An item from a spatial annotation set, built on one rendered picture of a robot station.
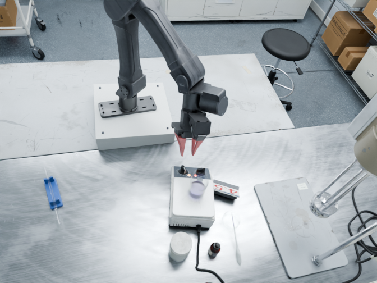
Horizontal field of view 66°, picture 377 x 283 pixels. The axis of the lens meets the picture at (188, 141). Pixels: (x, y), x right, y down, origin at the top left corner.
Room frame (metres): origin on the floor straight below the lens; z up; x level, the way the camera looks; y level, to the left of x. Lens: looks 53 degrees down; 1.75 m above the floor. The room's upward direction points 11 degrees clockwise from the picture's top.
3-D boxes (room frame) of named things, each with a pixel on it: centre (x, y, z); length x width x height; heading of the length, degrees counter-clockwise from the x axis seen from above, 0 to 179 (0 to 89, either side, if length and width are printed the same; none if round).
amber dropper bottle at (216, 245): (0.27, -0.13, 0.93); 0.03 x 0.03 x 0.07
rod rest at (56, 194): (0.35, 0.37, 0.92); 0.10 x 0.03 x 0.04; 36
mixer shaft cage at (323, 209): (0.40, -0.39, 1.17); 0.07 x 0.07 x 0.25
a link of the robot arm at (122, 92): (0.70, 0.23, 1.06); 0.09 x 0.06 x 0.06; 154
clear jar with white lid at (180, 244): (0.25, -0.03, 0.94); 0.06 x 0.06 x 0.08
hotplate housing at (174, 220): (0.41, -0.04, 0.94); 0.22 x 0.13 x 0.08; 9
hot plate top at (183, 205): (0.39, -0.05, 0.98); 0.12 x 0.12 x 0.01; 9
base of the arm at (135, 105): (0.70, 0.24, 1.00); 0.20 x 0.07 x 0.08; 119
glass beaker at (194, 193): (0.40, -0.05, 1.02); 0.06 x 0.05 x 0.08; 22
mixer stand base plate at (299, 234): (0.41, -0.39, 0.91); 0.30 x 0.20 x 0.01; 22
